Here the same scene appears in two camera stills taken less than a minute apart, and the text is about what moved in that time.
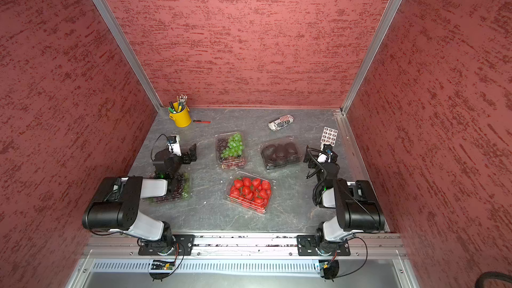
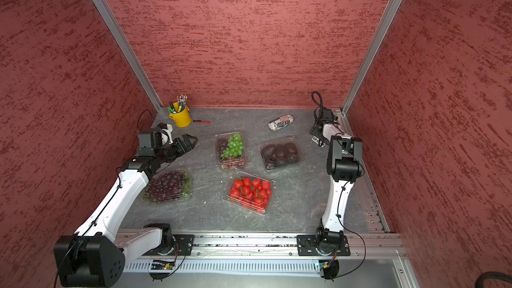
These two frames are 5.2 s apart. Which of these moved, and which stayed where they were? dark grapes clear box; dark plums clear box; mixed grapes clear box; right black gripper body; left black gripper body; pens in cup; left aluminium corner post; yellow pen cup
Moved: right black gripper body; left black gripper body
Stayed: mixed grapes clear box; pens in cup; dark plums clear box; dark grapes clear box; left aluminium corner post; yellow pen cup
